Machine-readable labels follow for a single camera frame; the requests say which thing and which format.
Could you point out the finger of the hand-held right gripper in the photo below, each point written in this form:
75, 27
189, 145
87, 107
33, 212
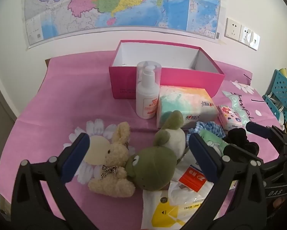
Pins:
241, 153
256, 127

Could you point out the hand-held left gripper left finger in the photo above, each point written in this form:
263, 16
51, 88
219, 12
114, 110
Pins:
76, 154

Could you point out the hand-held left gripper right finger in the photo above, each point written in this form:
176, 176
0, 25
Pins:
203, 159

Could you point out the black scrunchie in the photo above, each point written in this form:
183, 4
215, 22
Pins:
239, 136

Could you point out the green mask packet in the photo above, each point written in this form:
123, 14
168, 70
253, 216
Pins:
214, 141

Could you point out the small floral tissue pack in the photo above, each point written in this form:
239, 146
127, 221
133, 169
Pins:
229, 117

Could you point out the blue gingham scrunchie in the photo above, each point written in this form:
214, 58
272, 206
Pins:
211, 127

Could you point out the beige bunny plush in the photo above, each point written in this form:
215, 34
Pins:
114, 153

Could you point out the large green frog plush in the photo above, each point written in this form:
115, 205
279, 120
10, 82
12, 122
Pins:
153, 167

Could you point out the yellow white wet wipes pack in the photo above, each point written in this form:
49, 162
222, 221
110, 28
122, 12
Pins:
162, 213

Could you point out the pink cardboard box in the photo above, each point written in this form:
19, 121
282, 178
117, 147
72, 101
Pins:
181, 77

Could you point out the blue plastic basket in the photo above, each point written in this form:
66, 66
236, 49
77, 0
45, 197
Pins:
282, 88

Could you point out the pink daisy print tablecloth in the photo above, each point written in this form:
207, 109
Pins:
73, 95

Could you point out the large pastel tissue pack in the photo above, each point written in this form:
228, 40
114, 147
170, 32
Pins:
181, 100

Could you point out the white pump bottle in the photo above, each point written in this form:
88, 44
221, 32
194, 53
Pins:
147, 98

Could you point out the white wall socket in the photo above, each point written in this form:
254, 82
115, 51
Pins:
245, 35
232, 28
254, 40

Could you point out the colourful wall map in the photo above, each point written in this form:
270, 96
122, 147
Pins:
124, 2

